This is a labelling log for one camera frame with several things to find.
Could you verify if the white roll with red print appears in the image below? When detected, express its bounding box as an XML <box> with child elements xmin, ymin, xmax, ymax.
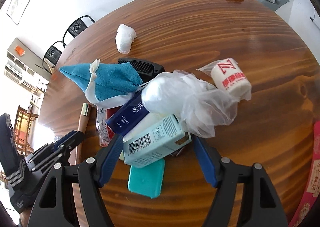
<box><xmin>210</xmin><ymin>58</ymin><xmax>252</xmax><ymax>97</ymax></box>

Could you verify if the clear bag of white cotton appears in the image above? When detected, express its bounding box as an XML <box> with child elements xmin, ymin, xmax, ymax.
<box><xmin>141</xmin><ymin>69</ymin><xmax>238</xmax><ymax>139</ymax></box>

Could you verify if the black plastic comb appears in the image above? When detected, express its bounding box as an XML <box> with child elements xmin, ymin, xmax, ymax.
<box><xmin>117</xmin><ymin>57</ymin><xmax>166</xmax><ymax>83</ymax></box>

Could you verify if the wooden desktop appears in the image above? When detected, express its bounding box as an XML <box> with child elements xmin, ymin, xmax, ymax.
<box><xmin>37</xmin><ymin>0</ymin><xmax>320</xmax><ymax>227</ymax></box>

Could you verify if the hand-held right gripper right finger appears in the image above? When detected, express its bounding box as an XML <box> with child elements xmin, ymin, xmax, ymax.
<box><xmin>192</xmin><ymin>137</ymin><xmax>287</xmax><ymax>227</ymax></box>

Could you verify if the beige shelf cabinet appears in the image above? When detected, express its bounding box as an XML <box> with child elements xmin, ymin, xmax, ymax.
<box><xmin>4</xmin><ymin>38</ymin><xmax>54</xmax><ymax>97</ymax></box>

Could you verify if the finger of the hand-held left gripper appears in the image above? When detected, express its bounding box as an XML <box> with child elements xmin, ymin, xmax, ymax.
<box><xmin>25</xmin><ymin>130</ymin><xmax>85</xmax><ymax>160</ymax></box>
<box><xmin>26</xmin><ymin>151</ymin><xmax>71</xmax><ymax>173</ymax></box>

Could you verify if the black metal chair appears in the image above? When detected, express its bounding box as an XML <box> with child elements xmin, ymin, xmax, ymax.
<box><xmin>62</xmin><ymin>15</ymin><xmax>96</xmax><ymax>47</ymax></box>
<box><xmin>42</xmin><ymin>40</ymin><xmax>67</xmax><ymax>75</ymax></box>

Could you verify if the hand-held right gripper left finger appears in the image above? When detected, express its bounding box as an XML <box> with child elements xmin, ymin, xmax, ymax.
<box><xmin>26</xmin><ymin>134</ymin><xmax>124</xmax><ymax>227</ymax></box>

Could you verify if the blue lotion bottle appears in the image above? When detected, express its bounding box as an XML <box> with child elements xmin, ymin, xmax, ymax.
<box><xmin>106</xmin><ymin>90</ymin><xmax>150</xmax><ymax>135</ymax></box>

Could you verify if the rose gold cosmetic tube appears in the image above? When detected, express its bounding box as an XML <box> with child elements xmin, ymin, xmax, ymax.
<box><xmin>78</xmin><ymin>103</ymin><xmax>92</xmax><ymax>134</ymax></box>

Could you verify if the teal plastic case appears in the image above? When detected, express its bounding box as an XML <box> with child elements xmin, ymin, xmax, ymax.
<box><xmin>127</xmin><ymin>158</ymin><xmax>166</xmax><ymax>199</ymax></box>

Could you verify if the teal cloth pouch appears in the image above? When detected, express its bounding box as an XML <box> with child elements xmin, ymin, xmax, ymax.
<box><xmin>59</xmin><ymin>59</ymin><xmax>143</xmax><ymax>107</ymax></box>

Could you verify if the light teal carton box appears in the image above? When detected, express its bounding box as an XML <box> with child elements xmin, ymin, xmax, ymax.
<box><xmin>122</xmin><ymin>114</ymin><xmax>192</xmax><ymax>169</ymax></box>

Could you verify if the person's left forearm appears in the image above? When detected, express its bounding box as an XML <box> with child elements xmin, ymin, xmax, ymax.
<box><xmin>17</xmin><ymin>211</ymin><xmax>34</xmax><ymax>227</ymax></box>

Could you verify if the cream cosmetic tube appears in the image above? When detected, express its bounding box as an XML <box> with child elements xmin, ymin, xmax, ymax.
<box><xmin>119</xmin><ymin>113</ymin><xmax>164</xmax><ymax>161</ymax></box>

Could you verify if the brown wooden chair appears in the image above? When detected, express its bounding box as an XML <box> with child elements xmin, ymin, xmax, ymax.
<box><xmin>12</xmin><ymin>104</ymin><xmax>40</xmax><ymax>155</ymax></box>

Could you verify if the red snack packet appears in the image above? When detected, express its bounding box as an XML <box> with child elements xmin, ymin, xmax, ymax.
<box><xmin>96</xmin><ymin>105</ymin><xmax>118</xmax><ymax>147</ymax></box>

